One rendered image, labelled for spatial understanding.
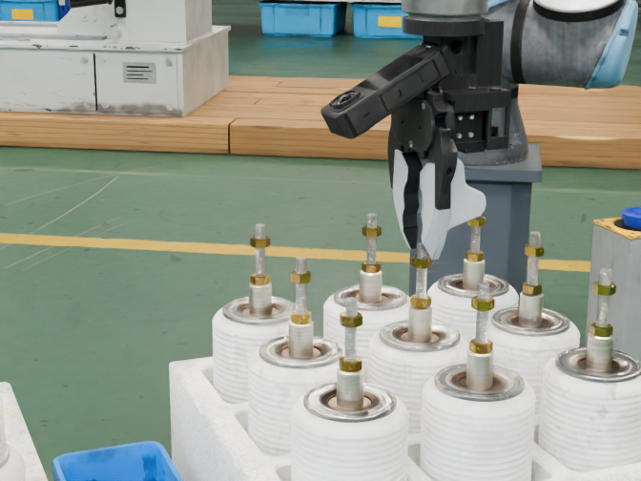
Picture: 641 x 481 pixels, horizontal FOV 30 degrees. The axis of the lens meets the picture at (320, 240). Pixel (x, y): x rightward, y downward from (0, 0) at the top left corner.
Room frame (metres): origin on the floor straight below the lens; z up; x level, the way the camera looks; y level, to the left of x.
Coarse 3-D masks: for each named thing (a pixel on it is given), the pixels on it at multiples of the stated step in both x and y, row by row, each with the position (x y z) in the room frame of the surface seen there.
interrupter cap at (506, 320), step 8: (496, 312) 1.11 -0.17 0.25; (504, 312) 1.11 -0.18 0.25; (512, 312) 1.11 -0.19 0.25; (544, 312) 1.11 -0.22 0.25; (552, 312) 1.11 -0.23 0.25; (496, 320) 1.09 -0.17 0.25; (504, 320) 1.09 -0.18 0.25; (512, 320) 1.10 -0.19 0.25; (544, 320) 1.10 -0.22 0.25; (552, 320) 1.09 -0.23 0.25; (560, 320) 1.09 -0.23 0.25; (568, 320) 1.09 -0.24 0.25; (504, 328) 1.07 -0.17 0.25; (512, 328) 1.06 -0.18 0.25; (520, 328) 1.07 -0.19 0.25; (528, 328) 1.07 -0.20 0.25; (536, 328) 1.07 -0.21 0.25; (544, 328) 1.07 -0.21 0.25; (552, 328) 1.07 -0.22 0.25; (560, 328) 1.07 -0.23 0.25; (568, 328) 1.07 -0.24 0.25; (528, 336) 1.06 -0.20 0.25; (536, 336) 1.05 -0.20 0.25; (544, 336) 1.06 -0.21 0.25
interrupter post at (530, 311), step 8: (520, 296) 1.09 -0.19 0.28; (528, 296) 1.08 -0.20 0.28; (536, 296) 1.08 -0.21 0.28; (520, 304) 1.09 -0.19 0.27; (528, 304) 1.08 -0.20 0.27; (536, 304) 1.08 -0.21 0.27; (520, 312) 1.09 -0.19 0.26; (528, 312) 1.08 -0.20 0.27; (536, 312) 1.08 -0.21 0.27; (520, 320) 1.09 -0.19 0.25; (528, 320) 1.08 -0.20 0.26; (536, 320) 1.08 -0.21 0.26
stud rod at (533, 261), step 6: (534, 234) 1.09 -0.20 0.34; (540, 234) 1.09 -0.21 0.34; (534, 240) 1.09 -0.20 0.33; (534, 246) 1.09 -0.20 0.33; (534, 258) 1.09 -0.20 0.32; (528, 264) 1.09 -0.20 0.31; (534, 264) 1.09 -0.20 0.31; (528, 270) 1.09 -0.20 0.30; (534, 270) 1.09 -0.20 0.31; (528, 276) 1.09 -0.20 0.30; (534, 276) 1.09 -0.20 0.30; (528, 282) 1.09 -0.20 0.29; (534, 282) 1.09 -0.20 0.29
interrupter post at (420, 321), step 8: (408, 312) 1.05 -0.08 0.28; (416, 312) 1.04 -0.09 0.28; (424, 312) 1.04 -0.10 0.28; (408, 320) 1.05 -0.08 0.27; (416, 320) 1.04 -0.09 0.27; (424, 320) 1.04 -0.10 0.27; (408, 328) 1.05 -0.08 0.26; (416, 328) 1.04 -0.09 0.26; (424, 328) 1.04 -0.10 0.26; (408, 336) 1.05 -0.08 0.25; (416, 336) 1.04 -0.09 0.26; (424, 336) 1.04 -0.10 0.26
